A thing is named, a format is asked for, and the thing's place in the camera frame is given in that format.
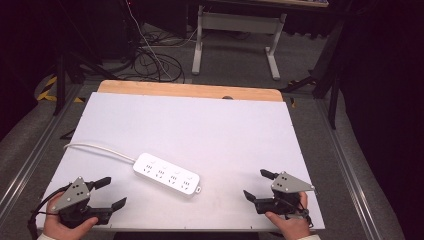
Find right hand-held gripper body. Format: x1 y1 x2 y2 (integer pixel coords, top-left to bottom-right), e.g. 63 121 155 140
254 171 316 216

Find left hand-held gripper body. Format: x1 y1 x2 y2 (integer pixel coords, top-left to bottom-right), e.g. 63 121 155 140
49 175 114 230

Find white power strip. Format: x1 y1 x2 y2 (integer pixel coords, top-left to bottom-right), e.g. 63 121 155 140
132 152 203 199

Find person's left hand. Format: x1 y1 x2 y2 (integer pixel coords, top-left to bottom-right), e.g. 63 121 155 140
42 192 100 240

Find person's right hand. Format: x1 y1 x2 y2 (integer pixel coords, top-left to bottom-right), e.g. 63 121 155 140
264 191 313 240

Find black metal stand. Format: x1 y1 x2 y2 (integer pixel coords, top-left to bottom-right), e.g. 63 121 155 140
52 46 118 117
279 18 345 130

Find yellow black floor tape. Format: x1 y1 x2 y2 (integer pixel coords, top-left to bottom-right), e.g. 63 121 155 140
36 75 87 104

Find black curtain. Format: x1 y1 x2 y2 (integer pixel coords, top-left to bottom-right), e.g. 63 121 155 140
0 0 64 143
338 0 424 240

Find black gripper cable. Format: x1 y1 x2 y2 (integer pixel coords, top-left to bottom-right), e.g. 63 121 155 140
293 203 315 230
27 183 73 240

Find white power strip cable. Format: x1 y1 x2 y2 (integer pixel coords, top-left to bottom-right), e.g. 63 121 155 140
63 142 138 165

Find aluminium floor rail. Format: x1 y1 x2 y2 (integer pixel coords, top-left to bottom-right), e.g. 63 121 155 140
315 99 385 240
0 82 85 216

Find black floor cables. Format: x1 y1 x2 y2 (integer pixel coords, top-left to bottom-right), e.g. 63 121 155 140
127 22 202 84

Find white metal desk frame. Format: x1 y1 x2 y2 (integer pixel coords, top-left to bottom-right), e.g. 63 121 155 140
191 4 288 82

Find thin white cable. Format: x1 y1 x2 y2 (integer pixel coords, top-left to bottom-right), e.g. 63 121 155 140
125 0 174 82

